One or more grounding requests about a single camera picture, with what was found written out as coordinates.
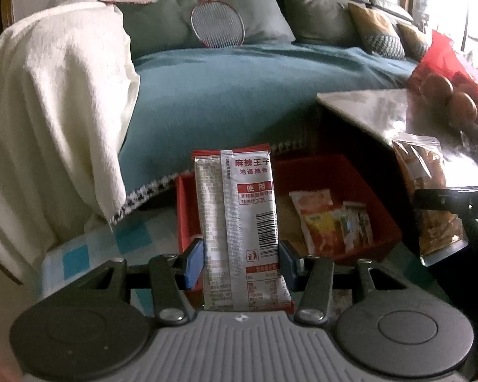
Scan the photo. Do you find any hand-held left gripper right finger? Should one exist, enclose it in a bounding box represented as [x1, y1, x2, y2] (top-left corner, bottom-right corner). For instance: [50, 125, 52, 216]
[278, 240, 409, 326]

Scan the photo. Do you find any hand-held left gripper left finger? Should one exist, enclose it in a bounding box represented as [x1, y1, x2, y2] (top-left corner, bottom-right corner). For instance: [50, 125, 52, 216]
[69, 239, 206, 326]

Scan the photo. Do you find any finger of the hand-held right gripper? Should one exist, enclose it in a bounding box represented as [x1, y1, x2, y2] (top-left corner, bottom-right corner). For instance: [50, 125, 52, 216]
[413, 188, 473, 214]

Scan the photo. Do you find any yellow red snack packet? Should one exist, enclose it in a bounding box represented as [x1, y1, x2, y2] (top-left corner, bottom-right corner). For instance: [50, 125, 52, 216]
[305, 209, 345, 255]

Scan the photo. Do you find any red white snack packet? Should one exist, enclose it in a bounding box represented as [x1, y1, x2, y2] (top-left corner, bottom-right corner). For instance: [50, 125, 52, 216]
[192, 143, 295, 313]

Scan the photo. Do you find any red cardboard box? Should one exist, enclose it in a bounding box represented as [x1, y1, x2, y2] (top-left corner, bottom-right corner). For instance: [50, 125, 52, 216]
[175, 154, 403, 266]

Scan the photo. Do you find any zip bag of brown snacks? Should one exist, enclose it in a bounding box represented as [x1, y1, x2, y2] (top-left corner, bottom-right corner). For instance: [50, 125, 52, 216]
[391, 132, 468, 267]

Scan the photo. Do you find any brown round object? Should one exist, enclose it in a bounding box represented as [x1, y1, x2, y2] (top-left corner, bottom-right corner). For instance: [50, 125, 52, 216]
[448, 92, 478, 128]
[420, 75, 454, 106]

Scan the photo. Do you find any blue white checked blanket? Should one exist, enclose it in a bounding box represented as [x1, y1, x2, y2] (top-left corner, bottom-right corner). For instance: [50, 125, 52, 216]
[40, 206, 206, 319]

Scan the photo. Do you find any red plastic bag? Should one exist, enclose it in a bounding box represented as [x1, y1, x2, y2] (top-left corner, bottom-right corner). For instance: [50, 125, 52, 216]
[406, 30, 478, 106]

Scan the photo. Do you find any small beige patterned cushion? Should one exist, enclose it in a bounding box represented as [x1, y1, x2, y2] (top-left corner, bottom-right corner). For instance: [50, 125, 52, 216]
[396, 22, 431, 63]

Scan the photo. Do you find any teal sofa cover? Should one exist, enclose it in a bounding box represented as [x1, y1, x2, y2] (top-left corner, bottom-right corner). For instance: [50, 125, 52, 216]
[107, 43, 428, 223]

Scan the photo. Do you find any beige houndstooth cushion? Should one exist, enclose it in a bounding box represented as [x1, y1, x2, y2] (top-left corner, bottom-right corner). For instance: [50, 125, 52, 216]
[347, 2, 406, 60]

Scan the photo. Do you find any window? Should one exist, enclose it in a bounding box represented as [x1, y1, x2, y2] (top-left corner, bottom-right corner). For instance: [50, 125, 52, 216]
[398, 0, 478, 54]

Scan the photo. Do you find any white fleece blanket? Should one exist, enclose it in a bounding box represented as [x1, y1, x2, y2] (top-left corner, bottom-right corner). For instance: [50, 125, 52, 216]
[0, 2, 142, 287]

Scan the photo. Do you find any grey green back cushion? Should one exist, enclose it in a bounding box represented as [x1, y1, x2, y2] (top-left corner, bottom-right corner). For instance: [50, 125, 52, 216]
[283, 0, 373, 45]
[119, 0, 296, 60]

